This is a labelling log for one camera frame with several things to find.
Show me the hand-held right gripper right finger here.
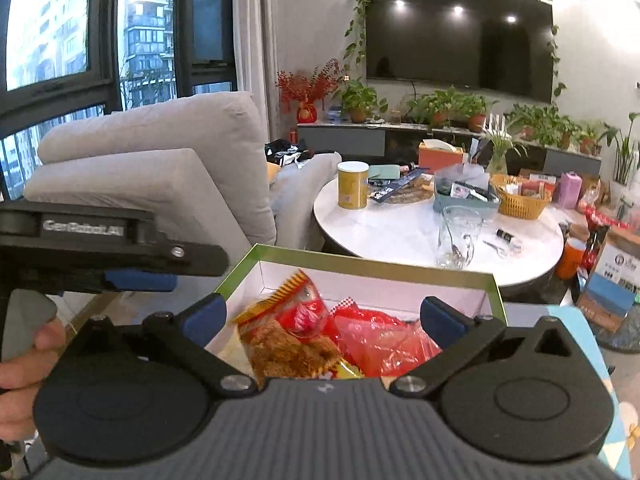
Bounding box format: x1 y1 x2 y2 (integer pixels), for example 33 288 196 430
390 296 581 401

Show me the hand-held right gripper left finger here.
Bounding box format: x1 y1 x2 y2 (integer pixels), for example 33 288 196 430
65 292 258 401

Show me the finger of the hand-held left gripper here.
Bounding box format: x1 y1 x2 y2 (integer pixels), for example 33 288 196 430
102 241 231 295

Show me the clear red snack packet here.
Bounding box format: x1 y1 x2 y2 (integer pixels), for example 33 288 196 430
332 300 444 379

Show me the green gift box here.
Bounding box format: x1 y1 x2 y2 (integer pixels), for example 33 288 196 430
214 243 509 382

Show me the red printed snack packet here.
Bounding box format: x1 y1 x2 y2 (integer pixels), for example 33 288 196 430
232 269 347 391

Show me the person's left hand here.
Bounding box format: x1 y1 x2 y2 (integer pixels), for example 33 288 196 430
0 317 69 441

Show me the glass mug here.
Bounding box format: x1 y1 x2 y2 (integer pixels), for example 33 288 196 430
435 205 484 270

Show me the beige sofa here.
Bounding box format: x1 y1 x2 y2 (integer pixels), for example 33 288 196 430
24 91 343 252

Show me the white round table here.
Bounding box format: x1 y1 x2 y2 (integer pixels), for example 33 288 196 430
313 172 565 289

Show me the teal tray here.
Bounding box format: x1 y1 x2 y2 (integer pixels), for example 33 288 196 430
433 165 501 214

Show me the dark blue flat packet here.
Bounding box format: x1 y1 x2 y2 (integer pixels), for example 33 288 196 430
370 170 435 206

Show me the yellow woven basket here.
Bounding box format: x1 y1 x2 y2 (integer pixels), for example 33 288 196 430
490 174 551 220

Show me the orange cup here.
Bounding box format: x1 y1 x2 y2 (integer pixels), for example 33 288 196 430
565 237 587 281

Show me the yellow can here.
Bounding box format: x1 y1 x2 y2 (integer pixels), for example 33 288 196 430
337 161 370 209

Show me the orange tissue box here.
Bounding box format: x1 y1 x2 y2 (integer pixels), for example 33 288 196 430
418 140 464 171

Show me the blue brown cardboard box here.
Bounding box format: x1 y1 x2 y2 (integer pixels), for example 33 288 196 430
576 225 640 334

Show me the glass vase with plant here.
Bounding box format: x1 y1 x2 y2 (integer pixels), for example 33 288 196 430
481 124 527 177

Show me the dark round coffee table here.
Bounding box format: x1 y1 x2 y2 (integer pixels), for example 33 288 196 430
550 210 640 357

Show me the pink box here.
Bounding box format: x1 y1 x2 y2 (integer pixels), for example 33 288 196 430
557 171 581 209

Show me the grey television console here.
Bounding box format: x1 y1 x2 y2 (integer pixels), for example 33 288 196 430
297 121 604 177

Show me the red flower arrangement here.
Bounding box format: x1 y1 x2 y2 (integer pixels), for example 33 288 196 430
276 59 347 124

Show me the potted green plant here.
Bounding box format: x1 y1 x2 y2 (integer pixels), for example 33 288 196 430
337 79 389 124
575 120 607 156
405 87 499 132
505 104 577 149

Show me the dark framed window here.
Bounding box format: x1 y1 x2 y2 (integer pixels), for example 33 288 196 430
0 0 237 202

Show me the white curtain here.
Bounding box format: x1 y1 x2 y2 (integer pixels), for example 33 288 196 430
232 0 282 142

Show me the tall large leaf plant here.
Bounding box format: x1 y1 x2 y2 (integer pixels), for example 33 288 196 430
600 112 640 187

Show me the trailing vine plant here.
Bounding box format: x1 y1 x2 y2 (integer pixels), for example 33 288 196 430
344 0 568 106

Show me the black wall television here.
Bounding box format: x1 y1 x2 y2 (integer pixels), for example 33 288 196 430
365 0 555 103

